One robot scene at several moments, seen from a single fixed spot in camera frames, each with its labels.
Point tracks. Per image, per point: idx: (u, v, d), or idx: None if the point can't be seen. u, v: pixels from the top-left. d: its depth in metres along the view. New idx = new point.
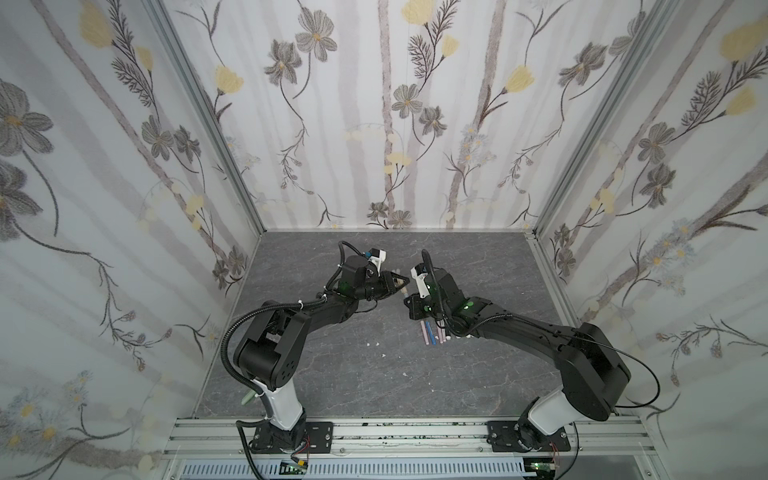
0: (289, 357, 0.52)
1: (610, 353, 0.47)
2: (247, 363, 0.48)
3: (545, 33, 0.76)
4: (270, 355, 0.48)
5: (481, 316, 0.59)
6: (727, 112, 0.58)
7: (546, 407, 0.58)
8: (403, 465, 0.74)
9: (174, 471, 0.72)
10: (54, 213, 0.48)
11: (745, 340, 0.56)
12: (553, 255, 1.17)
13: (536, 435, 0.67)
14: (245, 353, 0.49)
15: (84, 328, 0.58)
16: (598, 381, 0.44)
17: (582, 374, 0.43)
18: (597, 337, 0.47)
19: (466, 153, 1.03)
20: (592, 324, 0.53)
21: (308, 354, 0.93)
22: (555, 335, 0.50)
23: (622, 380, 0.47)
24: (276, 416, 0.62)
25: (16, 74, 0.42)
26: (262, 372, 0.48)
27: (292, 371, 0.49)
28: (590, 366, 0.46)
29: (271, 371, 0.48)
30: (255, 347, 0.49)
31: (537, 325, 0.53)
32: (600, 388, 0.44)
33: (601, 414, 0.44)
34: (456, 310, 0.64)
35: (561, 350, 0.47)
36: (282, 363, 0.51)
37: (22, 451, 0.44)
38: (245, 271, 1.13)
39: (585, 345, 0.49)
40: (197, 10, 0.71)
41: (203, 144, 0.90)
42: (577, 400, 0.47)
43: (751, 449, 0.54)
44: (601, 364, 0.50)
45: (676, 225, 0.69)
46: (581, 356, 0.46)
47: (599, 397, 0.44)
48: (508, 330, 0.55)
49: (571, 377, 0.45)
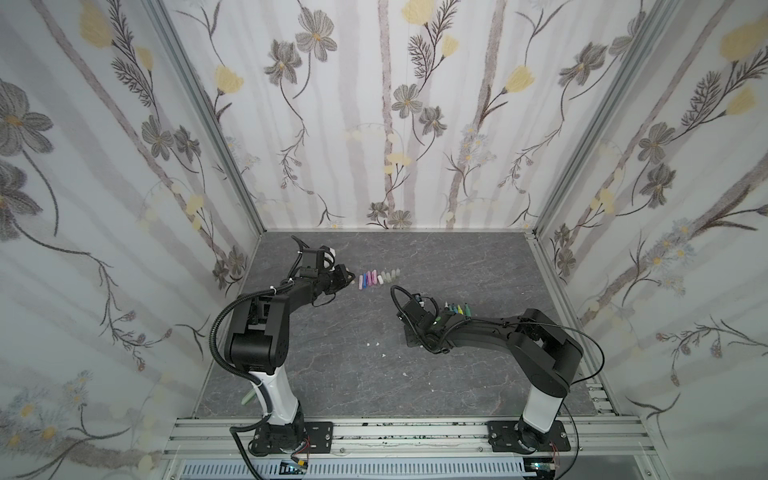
0: (281, 337, 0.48)
1: (557, 332, 0.51)
2: (241, 355, 0.50)
3: (545, 33, 0.76)
4: (262, 341, 0.50)
5: (447, 327, 0.63)
6: (726, 113, 0.58)
7: (532, 401, 0.59)
8: (403, 465, 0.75)
9: (174, 471, 0.72)
10: (54, 212, 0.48)
11: (745, 340, 0.56)
12: (553, 255, 1.17)
13: (536, 435, 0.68)
14: (237, 347, 0.50)
15: (85, 328, 0.58)
16: (549, 359, 0.48)
17: (531, 354, 0.47)
18: (540, 318, 0.51)
19: (466, 153, 1.03)
20: (534, 308, 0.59)
21: (309, 354, 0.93)
22: (504, 326, 0.54)
23: (576, 354, 0.50)
24: (276, 409, 0.63)
25: (16, 74, 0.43)
26: (259, 359, 0.51)
27: (286, 352, 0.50)
28: (537, 348, 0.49)
29: (269, 354, 0.50)
30: (245, 339, 0.50)
31: (492, 321, 0.57)
32: (552, 365, 0.48)
33: (562, 389, 0.46)
34: (428, 328, 0.67)
35: (509, 338, 0.51)
36: (277, 344, 0.54)
37: (22, 451, 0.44)
38: (245, 271, 1.13)
39: (535, 330, 0.54)
40: (197, 10, 0.71)
41: (203, 144, 0.90)
42: (539, 384, 0.49)
43: (751, 449, 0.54)
44: (552, 344, 0.53)
45: (676, 225, 0.69)
46: (527, 340, 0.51)
47: (552, 373, 0.47)
48: (469, 332, 0.59)
49: (523, 363, 0.49)
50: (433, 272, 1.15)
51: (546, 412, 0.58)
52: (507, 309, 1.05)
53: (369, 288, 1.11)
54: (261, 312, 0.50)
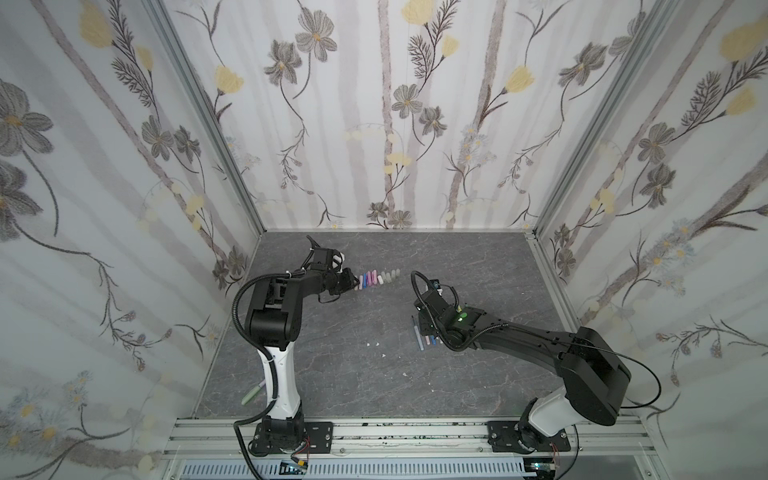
0: (296, 315, 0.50)
1: (609, 355, 0.47)
2: (260, 329, 0.56)
3: (545, 33, 0.76)
4: (278, 317, 0.56)
5: (477, 328, 0.58)
6: (726, 113, 0.58)
7: (546, 408, 0.58)
8: (403, 465, 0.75)
9: (174, 471, 0.72)
10: (54, 212, 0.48)
11: (745, 340, 0.56)
12: (553, 255, 1.17)
13: (537, 435, 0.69)
14: (255, 322, 0.56)
15: (85, 329, 0.58)
16: (602, 386, 0.44)
17: (590, 383, 0.43)
18: (595, 341, 0.47)
19: (466, 153, 1.03)
20: (589, 328, 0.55)
21: (309, 354, 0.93)
22: (554, 342, 0.50)
23: (624, 380, 0.47)
24: (282, 397, 0.65)
25: (16, 74, 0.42)
26: (275, 335, 0.57)
27: (299, 330, 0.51)
28: (592, 373, 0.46)
29: (285, 329, 0.57)
30: (263, 315, 0.56)
31: (535, 332, 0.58)
32: (604, 392, 0.44)
33: (609, 419, 0.43)
34: (450, 324, 0.62)
35: (561, 359, 0.47)
36: (292, 321, 0.60)
37: (22, 451, 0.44)
38: (245, 271, 1.13)
39: (584, 350, 0.49)
40: (197, 10, 0.71)
41: (203, 144, 0.90)
42: (584, 409, 0.46)
43: (752, 450, 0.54)
44: (601, 367, 0.49)
45: (676, 225, 0.69)
46: (582, 364, 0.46)
47: (605, 401, 0.44)
48: (507, 339, 0.54)
49: (575, 387, 0.44)
50: (433, 272, 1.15)
51: (556, 419, 0.57)
52: (507, 310, 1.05)
53: (369, 288, 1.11)
54: (277, 293, 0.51)
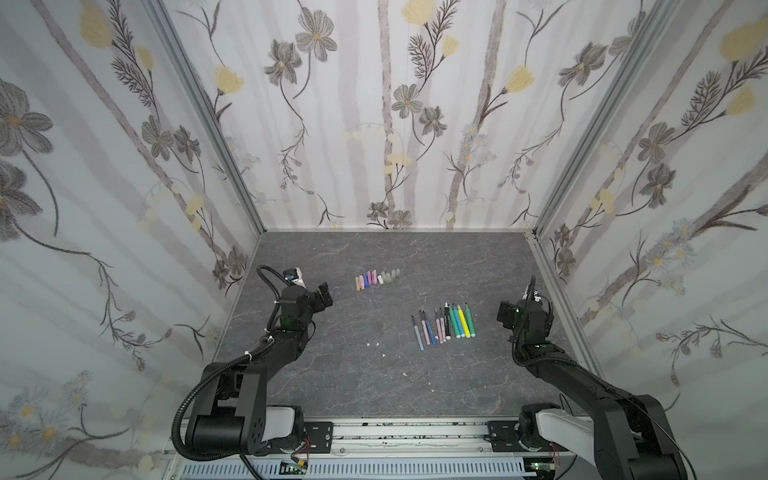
0: (255, 416, 0.47)
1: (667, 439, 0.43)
2: (209, 439, 0.42)
3: (544, 34, 0.76)
4: (232, 422, 0.42)
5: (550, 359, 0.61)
6: (726, 113, 0.58)
7: (564, 425, 0.58)
8: (403, 465, 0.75)
9: (174, 471, 0.72)
10: (54, 212, 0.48)
11: (745, 340, 0.56)
12: (553, 255, 1.17)
13: (533, 423, 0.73)
14: (204, 431, 0.42)
15: (85, 329, 0.58)
16: (629, 446, 0.42)
17: (610, 424, 0.43)
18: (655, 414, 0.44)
19: (466, 153, 1.03)
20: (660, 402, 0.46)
21: (309, 354, 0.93)
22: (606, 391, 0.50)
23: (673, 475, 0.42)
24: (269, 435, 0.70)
25: (16, 74, 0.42)
26: (230, 443, 0.42)
27: (260, 428, 0.55)
28: (625, 427, 0.43)
29: (240, 438, 0.42)
30: (214, 422, 0.42)
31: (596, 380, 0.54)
32: (631, 456, 0.42)
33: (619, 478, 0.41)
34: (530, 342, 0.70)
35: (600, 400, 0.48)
36: (249, 426, 0.45)
37: (22, 451, 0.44)
38: (245, 271, 1.13)
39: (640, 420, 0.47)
40: (197, 10, 0.71)
41: (203, 144, 0.90)
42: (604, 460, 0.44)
43: (752, 449, 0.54)
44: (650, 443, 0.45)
45: (676, 225, 0.69)
46: (617, 413, 0.44)
47: (623, 459, 0.42)
48: (563, 371, 0.57)
49: (600, 427, 0.44)
50: (433, 272, 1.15)
51: (561, 431, 0.57)
52: None
53: (369, 287, 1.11)
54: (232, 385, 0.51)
